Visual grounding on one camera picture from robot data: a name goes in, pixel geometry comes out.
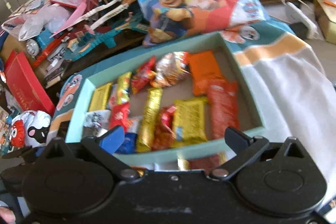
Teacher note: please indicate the yellow Winsun snack bar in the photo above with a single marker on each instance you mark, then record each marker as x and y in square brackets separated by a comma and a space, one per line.
[100, 98]

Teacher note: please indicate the mint green cardboard box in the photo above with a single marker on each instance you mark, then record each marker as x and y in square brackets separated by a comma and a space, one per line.
[250, 119]

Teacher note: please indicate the Thomas train toy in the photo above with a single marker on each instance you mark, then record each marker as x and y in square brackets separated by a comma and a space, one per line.
[35, 45]

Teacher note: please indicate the red crinkled snack packet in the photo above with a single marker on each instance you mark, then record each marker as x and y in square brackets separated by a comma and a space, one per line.
[163, 134]

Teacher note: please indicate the red white small packet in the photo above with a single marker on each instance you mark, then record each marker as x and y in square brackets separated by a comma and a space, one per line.
[119, 116]

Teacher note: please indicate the blue white cracker packet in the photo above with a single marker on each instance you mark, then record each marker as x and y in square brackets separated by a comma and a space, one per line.
[129, 143]

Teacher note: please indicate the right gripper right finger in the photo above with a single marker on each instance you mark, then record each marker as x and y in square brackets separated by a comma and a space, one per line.
[247, 150]

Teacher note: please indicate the gold long snack stick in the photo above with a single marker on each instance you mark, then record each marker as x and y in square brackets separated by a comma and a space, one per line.
[146, 131]

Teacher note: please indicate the black white cow plush bag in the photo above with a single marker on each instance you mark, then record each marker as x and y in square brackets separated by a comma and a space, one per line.
[30, 128]

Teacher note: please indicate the long red snack packet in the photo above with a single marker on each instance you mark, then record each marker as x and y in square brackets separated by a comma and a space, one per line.
[222, 97]

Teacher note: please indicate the orange noodle snack packet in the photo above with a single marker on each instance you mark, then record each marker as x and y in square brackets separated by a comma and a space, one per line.
[170, 69]

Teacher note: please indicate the small red twisted packet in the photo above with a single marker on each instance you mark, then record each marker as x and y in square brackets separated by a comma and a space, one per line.
[144, 74]

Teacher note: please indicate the teal toy race track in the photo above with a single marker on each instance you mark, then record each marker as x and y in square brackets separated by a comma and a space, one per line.
[96, 22]

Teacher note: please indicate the yellow square snack packet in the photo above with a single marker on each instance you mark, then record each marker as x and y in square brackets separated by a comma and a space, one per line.
[189, 122]

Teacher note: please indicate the red Global gift box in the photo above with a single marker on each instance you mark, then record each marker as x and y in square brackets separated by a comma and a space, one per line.
[24, 85]

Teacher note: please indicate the person's hand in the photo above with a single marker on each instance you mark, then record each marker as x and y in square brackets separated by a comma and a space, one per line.
[7, 215]

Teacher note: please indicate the orange snack bar packet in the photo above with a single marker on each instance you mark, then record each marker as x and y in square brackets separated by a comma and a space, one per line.
[203, 67]

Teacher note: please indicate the pink strawberry snack packet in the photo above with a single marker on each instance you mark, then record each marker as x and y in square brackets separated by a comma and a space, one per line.
[112, 100]

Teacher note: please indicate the white label braised meat pack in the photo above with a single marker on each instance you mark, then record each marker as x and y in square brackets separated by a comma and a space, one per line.
[96, 123]

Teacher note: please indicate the yellow green cartoon snack packet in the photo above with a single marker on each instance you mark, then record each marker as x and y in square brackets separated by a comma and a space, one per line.
[123, 84]

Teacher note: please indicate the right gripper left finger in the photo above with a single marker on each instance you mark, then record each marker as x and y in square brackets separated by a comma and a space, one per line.
[102, 149]

